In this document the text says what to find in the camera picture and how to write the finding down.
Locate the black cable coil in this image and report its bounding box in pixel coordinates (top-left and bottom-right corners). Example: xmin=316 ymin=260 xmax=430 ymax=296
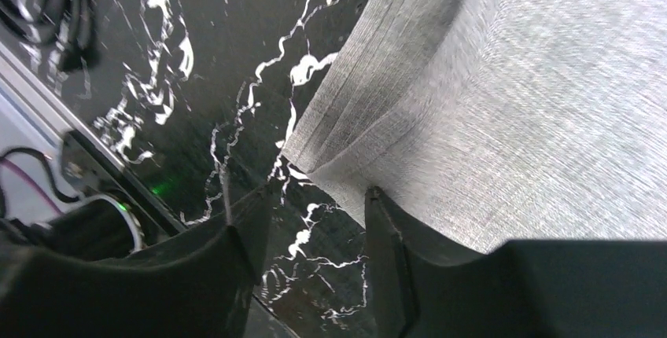
xmin=0 ymin=0 xmax=101 ymax=74

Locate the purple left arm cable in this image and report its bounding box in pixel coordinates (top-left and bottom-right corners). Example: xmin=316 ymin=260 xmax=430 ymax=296
xmin=0 ymin=157 xmax=66 ymax=217

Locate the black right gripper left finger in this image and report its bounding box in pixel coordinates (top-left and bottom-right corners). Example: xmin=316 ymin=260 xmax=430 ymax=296
xmin=1 ymin=184 xmax=275 ymax=337

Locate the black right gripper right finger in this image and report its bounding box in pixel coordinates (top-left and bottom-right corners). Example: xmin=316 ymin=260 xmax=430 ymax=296
xmin=364 ymin=187 xmax=666 ymax=337

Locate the grey cloth napkin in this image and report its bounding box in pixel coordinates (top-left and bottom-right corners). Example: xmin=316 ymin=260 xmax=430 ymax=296
xmin=282 ymin=0 xmax=666 ymax=252

